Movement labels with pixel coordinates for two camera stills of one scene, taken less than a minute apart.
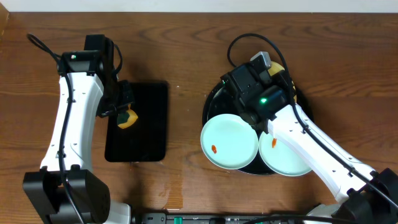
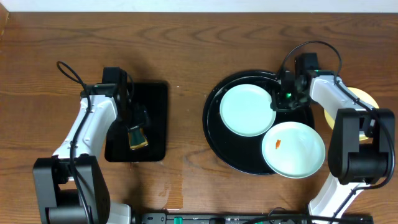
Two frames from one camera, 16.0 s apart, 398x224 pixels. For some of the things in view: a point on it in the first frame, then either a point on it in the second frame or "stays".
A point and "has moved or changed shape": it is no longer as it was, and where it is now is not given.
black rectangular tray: [145, 140] stays
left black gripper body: [119, 98] -> [135, 117]
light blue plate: [229, 142] has moved or changed shape
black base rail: [222, 218] stays
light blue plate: [281, 160] stays
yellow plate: [276, 67] -> [364, 97]
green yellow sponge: [125, 120] has moved or changed shape
